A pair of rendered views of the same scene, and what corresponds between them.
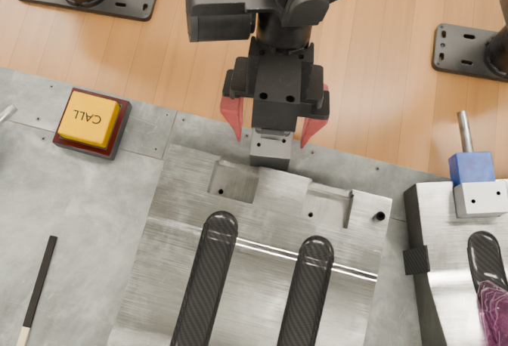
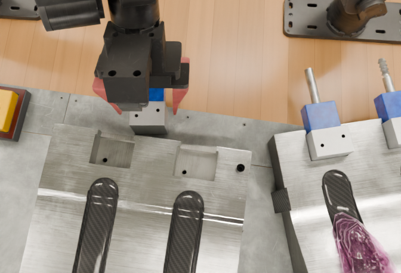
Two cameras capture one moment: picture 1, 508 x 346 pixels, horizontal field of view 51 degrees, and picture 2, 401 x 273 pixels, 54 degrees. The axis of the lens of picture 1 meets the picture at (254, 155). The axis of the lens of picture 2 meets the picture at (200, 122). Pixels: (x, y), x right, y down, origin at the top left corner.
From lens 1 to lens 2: 0.12 m
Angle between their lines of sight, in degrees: 1
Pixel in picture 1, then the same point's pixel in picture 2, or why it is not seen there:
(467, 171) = (315, 119)
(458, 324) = (317, 254)
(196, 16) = (43, 7)
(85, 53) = not seen: outside the picture
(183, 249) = (71, 216)
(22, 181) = not seen: outside the picture
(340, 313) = (213, 257)
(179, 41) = (68, 34)
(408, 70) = (264, 39)
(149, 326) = not seen: outside the picture
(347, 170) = (218, 129)
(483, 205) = (331, 148)
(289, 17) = not seen: outside the picture
